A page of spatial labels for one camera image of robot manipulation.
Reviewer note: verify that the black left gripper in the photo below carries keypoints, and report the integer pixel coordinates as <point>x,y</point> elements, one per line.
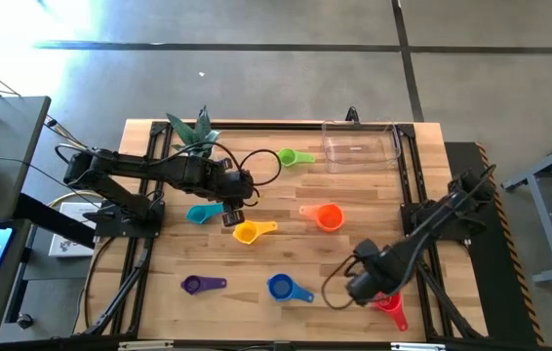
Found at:
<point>237,190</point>

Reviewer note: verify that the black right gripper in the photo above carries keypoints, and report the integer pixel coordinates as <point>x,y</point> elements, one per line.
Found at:
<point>373,280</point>

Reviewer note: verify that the yellow measuring cup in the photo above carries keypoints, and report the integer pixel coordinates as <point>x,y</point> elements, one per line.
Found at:
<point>247,232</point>

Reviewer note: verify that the teal measuring cup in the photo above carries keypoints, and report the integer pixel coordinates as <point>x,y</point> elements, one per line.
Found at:
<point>199,214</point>

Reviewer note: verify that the red measuring cup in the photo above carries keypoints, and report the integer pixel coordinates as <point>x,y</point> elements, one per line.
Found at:
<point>395,309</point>

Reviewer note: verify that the orange measuring cup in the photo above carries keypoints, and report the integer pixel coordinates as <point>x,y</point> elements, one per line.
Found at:
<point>329,218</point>

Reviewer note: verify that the purple measuring cup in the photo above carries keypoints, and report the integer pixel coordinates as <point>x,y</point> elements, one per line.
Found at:
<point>193,284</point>

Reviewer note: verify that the green measuring cup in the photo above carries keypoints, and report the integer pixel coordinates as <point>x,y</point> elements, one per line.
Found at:
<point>287,158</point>

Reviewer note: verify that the blue measuring cup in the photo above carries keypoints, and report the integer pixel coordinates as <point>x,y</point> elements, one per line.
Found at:
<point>281,287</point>

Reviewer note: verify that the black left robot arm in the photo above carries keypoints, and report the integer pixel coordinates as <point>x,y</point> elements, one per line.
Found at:
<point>169,170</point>

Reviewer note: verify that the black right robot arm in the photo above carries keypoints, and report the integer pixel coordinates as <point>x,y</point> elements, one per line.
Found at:
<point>451,205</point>

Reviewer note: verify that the clear plastic basket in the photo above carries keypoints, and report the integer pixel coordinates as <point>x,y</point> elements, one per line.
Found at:
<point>359,151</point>

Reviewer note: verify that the green succulent plant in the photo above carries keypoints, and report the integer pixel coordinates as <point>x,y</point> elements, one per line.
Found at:
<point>193,131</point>

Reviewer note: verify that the black mat with hazard stripes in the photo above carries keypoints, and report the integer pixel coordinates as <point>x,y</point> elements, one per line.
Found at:
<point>488,273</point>

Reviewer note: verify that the white printed box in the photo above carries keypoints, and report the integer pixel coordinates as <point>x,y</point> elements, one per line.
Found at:
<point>68,244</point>

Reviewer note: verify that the black caster wheel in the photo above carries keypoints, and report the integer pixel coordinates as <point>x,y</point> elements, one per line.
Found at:
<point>25,321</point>

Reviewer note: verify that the grey desk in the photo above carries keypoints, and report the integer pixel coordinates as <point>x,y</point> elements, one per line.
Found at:
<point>8,131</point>

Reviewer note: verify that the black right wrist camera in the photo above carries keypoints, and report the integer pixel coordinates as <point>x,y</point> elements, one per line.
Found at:
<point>366,248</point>

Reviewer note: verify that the silver hinge bracket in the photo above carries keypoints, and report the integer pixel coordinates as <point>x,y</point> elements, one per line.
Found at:
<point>145,345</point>
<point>417,346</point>

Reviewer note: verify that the black bracket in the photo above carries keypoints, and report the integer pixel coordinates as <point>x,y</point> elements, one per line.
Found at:
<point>352,115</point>

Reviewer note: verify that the grey metal table frame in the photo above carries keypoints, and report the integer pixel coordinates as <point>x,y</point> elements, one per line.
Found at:
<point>544,219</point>

